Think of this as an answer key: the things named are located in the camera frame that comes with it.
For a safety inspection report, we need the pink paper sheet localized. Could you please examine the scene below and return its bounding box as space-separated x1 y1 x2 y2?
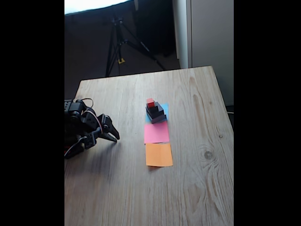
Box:
143 121 170 145

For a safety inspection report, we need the black cable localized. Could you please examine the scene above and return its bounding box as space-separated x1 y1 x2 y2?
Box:
64 136 87 156

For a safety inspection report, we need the large grey foam block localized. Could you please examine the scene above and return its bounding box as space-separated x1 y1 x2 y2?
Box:
148 114 167 124

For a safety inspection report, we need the black tripod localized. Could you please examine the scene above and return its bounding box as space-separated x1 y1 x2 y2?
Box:
105 14 167 77

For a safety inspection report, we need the blue paper sheet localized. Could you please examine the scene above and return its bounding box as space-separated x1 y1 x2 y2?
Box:
145 103 169 123

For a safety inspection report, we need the orange paper sheet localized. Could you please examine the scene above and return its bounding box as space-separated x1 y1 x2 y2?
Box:
145 143 174 168

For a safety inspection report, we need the medium dark foam block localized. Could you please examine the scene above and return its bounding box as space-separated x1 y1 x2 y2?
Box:
145 103 164 120

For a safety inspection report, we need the white cabinet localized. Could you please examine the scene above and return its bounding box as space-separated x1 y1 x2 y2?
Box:
173 0 234 106

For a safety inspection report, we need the red and black table clamp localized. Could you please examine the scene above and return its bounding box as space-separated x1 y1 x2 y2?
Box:
64 147 85 160

